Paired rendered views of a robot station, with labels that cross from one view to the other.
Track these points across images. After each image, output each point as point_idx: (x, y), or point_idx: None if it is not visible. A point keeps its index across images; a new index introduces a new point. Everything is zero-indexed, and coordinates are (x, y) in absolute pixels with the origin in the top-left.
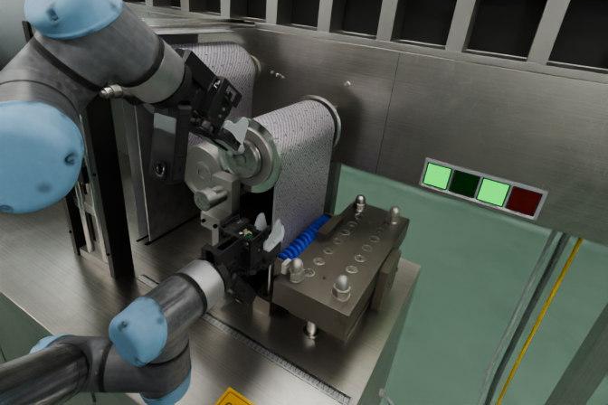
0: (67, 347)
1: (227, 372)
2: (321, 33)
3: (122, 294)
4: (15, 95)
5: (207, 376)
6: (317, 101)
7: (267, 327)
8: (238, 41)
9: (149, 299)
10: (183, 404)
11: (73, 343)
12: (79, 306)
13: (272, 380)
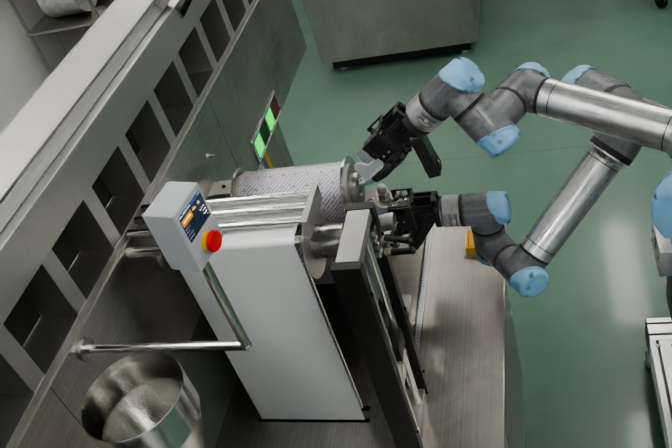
0: (525, 240)
1: (454, 264)
2: (175, 144)
3: (439, 367)
4: (518, 74)
5: (464, 271)
6: (238, 177)
7: (405, 266)
8: (143, 243)
9: (486, 195)
10: (488, 269)
11: (519, 249)
12: (472, 382)
13: (442, 243)
